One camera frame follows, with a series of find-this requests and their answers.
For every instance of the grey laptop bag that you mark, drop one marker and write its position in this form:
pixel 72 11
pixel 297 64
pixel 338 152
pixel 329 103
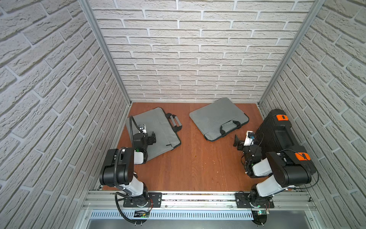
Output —
pixel 218 119
pixel 165 125

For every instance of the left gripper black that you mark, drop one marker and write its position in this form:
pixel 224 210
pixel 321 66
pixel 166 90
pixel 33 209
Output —
pixel 151 137

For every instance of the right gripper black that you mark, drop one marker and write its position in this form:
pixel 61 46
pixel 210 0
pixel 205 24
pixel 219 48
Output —
pixel 237 142

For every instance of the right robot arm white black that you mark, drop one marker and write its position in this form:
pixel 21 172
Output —
pixel 256 167

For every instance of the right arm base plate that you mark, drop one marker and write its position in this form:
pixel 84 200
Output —
pixel 249 200

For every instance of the left green circuit board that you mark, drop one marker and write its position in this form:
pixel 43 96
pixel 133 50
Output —
pixel 141 214

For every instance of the green circuit board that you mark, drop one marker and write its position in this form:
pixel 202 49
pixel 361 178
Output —
pixel 141 214
pixel 262 212

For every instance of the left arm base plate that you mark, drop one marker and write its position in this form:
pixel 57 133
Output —
pixel 152 199

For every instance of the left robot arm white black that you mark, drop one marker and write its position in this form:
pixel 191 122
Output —
pixel 118 167

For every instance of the aluminium front rail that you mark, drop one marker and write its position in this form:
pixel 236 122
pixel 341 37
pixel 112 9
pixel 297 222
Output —
pixel 204 200

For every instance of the right green circuit board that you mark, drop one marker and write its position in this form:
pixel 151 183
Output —
pixel 262 212

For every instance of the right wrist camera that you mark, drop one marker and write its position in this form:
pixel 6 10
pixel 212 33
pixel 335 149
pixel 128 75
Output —
pixel 250 137

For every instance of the black tool case orange latches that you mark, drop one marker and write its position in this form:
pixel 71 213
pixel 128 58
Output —
pixel 289 161

